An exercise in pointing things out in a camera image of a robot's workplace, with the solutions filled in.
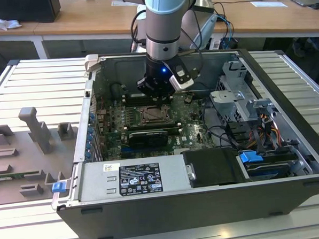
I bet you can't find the CPU socket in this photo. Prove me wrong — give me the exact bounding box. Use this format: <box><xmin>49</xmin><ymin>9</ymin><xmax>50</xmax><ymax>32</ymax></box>
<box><xmin>138</xmin><ymin>103</ymin><xmax>175</xmax><ymax>126</ymax></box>

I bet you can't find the black graphics card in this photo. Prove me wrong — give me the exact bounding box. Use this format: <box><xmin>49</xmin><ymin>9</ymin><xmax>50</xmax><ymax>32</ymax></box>
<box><xmin>128</xmin><ymin>129</ymin><xmax>169</xmax><ymax>150</ymax></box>

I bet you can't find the blue cable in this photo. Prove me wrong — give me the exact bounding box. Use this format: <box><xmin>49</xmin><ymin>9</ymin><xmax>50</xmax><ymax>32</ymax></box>
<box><xmin>215</xmin><ymin>12</ymin><xmax>236</xmax><ymax>42</ymax></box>

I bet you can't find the grey metal drive cage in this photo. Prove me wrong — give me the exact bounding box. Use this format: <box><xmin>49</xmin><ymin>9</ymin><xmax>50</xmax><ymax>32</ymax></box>
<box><xmin>207</xmin><ymin>57</ymin><xmax>281</xmax><ymax>124</ymax></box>

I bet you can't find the pale blue teach pendant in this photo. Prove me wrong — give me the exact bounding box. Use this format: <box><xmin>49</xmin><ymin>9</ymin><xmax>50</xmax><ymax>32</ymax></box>
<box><xmin>188</xmin><ymin>13</ymin><xmax>221</xmax><ymax>50</ymax></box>

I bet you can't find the white paper sheet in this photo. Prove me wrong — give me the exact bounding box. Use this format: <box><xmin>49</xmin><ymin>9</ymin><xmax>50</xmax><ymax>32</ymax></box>
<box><xmin>250</xmin><ymin>0</ymin><xmax>288</xmax><ymax>10</ymax></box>

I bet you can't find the coloured wire bundle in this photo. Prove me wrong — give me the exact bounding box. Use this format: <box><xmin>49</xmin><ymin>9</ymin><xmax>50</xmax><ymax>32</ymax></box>
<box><xmin>258</xmin><ymin>112</ymin><xmax>282</xmax><ymax>147</ymax></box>

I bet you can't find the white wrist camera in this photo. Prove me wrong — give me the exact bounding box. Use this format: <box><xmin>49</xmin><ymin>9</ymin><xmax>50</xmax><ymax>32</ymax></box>
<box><xmin>168</xmin><ymin>63</ymin><xmax>196</xmax><ymax>92</ymax></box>

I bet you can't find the black open PC case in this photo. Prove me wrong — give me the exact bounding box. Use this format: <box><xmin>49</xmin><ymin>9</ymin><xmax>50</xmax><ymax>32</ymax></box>
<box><xmin>48</xmin><ymin>42</ymin><xmax>319</xmax><ymax>239</ymax></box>

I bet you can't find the dark blue bag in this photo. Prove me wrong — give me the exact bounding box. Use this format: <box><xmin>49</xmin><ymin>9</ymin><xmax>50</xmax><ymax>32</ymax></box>
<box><xmin>291</xmin><ymin>36</ymin><xmax>319</xmax><ymax>57</ymax></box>

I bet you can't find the grey case latch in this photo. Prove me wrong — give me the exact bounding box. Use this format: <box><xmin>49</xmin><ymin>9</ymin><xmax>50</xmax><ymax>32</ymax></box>
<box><xmin>83</xmin><ymin>53</ymin><xmax>102</xmax><ymax>74</ymax></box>

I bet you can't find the grey parts rack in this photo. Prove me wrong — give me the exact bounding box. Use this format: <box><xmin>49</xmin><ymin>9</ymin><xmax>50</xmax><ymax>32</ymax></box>
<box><xmin>0</xmin><ymin>104</ymin><xmax>83</xmax><ymax>206</ymax></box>

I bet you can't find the blue expansion slot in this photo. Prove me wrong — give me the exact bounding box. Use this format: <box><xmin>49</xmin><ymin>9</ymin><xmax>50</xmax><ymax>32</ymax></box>
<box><xmin>120</xmin><ymin>148</ymin><xmax>137</xmax><ymax>157</ymax></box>

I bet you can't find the blue case latch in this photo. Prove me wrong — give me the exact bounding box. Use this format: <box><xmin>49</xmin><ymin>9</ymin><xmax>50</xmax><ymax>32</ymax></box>
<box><xmin>51</xmin><ymin>181</ymin><xmax>66</xmax><ymax>195</ymax></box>

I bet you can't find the black RAM slot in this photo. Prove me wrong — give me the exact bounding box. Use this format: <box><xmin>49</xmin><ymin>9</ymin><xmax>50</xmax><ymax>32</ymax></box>
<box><xmin>124</xmin><ymin>93</ymin><xmax>151</xmax><ymax>102</ymax></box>
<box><xmin>127</xmin><ymin>121</ymin><xmax>182</xmax><ymax>130</ymax></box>
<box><xmin>124</xmin><ymin>97</ymin><xmax>173</xmax><ymax>106</ymax></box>
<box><xmin>106</xmin><ymin>125</ymin><xmax>183</xmax><ymax>135</ymax></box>

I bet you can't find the silver shroud handle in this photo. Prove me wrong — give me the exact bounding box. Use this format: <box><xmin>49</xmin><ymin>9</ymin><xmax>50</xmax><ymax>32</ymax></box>
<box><xmin>185</xmin><ymin>163</ymin><xmax>197</xmax><ymax>181</ymax></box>

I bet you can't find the green motherboard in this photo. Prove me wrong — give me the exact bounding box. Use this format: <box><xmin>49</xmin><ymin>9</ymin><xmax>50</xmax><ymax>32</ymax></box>
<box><xmin>95</xmin><ymin>89</ymin><xmax>226</xmax><ymax>160</ymax></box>

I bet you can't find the grey power supply unit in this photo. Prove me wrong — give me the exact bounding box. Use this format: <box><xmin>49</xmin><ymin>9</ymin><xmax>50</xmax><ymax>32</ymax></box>
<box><xmin>76</xmin><ymin>153</ymin><xmax>192</xmax><ymax>203</ymax></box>

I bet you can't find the green RAM stick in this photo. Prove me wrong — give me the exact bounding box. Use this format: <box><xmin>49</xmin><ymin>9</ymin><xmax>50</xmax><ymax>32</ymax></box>
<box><xmin>0</xmin><ymin>171</ymin><xmax>43</xmax><ymax>181</ymax></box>

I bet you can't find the silver CPU plate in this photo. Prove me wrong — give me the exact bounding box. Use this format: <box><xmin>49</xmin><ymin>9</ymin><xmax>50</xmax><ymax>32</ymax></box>
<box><xmin>146</xmin><ymin>108</ymin><xmax>168</xmax><ymax>121</ymax></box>

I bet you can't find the wooden desk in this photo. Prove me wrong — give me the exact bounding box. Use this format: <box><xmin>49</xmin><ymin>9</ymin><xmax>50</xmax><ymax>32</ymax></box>
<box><xmin>0</xmin><ymin>0</ymin><xmax>319</xmax><ymax>55</ymax></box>

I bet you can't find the black internal cable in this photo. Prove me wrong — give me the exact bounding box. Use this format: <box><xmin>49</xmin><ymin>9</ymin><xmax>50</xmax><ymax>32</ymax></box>
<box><xmin>201</xmin><ymin>95</ymin><xmax>244</xmax><ymax>153</ymax></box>

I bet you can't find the black plastic shroud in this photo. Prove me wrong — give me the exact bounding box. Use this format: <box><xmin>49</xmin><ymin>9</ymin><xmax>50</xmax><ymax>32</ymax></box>
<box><xmin>182</xmin><ymin>147</ymin><xmax>246</xmax><ymax>189</ymax></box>

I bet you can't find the grey laptop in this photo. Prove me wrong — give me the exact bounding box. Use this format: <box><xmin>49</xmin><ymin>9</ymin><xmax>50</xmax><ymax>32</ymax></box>
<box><xmin>291</xmin><ymin>0</ymin><xmax>319</xmax><ymax>9</ymax></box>

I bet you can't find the black round board part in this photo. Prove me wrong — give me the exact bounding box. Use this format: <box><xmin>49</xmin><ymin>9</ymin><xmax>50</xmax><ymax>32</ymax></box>
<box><xmin>110</xmin><ymin>82</ymin><xmax>123</xmax><ymax>97</ymax></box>

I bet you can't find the crumpled white paper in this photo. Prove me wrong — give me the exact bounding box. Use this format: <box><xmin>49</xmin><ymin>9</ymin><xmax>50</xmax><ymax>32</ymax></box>
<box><xmin>0</xmin><ymin>13</ymin><xmax>22</xmax><ymax>31</ymax></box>

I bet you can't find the black box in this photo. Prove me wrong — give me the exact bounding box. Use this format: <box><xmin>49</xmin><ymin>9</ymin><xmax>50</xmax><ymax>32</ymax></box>
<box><xmin>0</xmin><ymin>0</ymin><xmax>62</xmax><ymax>26</ymax></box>

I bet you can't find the hard disk in blue carrier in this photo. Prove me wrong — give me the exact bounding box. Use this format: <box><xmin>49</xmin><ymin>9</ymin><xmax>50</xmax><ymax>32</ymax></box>
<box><xmin>237</xmin><ymin>148</ymin><xmax>299</xmax><ymax>182</ymax></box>

